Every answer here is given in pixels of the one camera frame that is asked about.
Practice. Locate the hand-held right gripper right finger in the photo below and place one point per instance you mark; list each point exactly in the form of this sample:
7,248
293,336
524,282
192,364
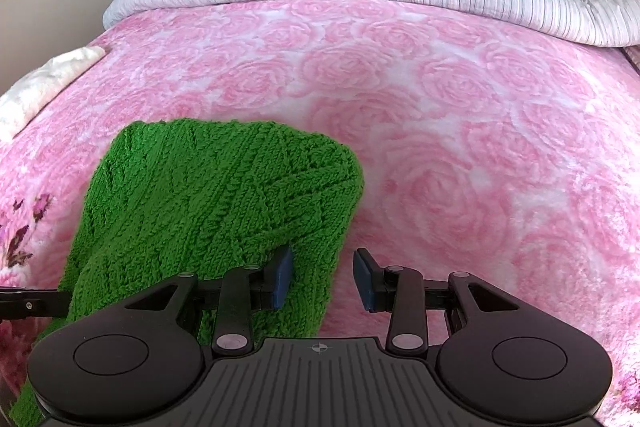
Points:
363,281

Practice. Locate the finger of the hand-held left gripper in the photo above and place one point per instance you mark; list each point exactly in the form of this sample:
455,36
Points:
35,304

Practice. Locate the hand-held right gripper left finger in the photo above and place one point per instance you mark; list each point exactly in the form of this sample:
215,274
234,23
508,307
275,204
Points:
283,278

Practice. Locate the green knitted sweater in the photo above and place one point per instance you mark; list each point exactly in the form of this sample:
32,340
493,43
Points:
200,207

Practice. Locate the pink floral blanket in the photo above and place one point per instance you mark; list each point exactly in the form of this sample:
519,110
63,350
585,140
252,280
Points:
450,147

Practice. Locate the white fluffy towel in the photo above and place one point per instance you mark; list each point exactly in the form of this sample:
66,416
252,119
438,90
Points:
40,82

